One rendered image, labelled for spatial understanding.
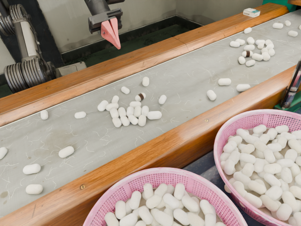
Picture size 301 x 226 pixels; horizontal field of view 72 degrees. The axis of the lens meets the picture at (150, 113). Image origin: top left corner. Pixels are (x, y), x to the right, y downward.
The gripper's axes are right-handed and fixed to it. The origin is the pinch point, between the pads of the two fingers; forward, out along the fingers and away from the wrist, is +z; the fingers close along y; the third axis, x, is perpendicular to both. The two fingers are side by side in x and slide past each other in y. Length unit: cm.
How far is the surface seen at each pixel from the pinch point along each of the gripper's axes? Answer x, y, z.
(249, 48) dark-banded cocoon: 0.8, 43.1, 16.8
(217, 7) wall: 116, 158, -58
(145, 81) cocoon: 3.1, 3.4, 12.4
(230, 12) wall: 105, 159, -44
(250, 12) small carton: 11, 64, 1
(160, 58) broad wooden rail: 10.1, 15.1, 5.1
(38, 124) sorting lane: 6.3, -29.2, 10.8
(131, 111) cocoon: -3.0, -6.2, 19.7
